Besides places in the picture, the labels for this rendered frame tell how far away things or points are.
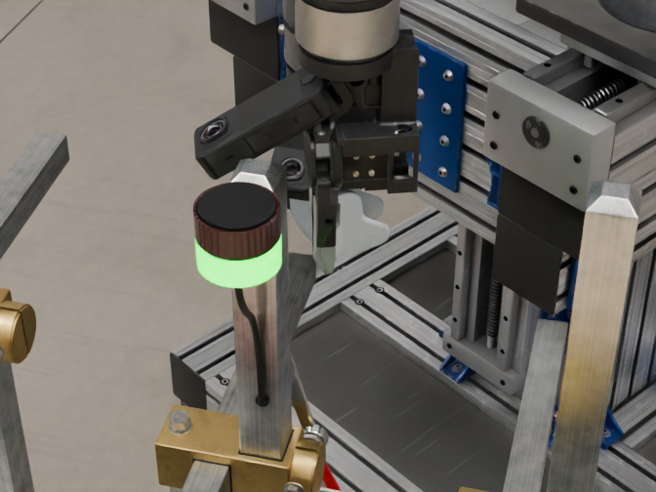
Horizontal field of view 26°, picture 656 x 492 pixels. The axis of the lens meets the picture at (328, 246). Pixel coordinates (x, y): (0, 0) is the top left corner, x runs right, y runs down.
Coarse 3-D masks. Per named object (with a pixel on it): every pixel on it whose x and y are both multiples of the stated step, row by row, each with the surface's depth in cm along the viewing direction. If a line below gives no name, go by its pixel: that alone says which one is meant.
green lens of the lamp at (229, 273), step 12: (204, 252) 97; (276, 252) 98; (204, 264) 98; (216, 264) 97; (228, 264) 96; (240, 264) 96; (252, 264) 97; (264, 264) 97; (276, 264) 99; (204, 276) 99; (216, 276) 98; (228, 276) 97; (240, 276) 97; (252, 276) 97; (264, 276) 98
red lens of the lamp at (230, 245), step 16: (272, 192) 99; (272, 224) 96; (208, 240) 96; (224, 240) 95; (240, 240) 95; (256, 240) 96; (272, 240) 97; (224, 256) 96; (240, 256) 96; (256, 256) 96
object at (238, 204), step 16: (208, 192) 98; (224, 192) 98; (240, 192) 98; (256, 192) 98; (208, 208) 97; (224, 208) 97; (240, 208) 97; (256, 208) 97; (272, 208) 97; (208, 224) 96; (224, 224) 95; (240, 224) 95; (256, 224) 95; (240, 288) 101; (240, 304) 102; (256, 320) 106; (256, 336) 107; (256, 352) 108; (256, 400) 112
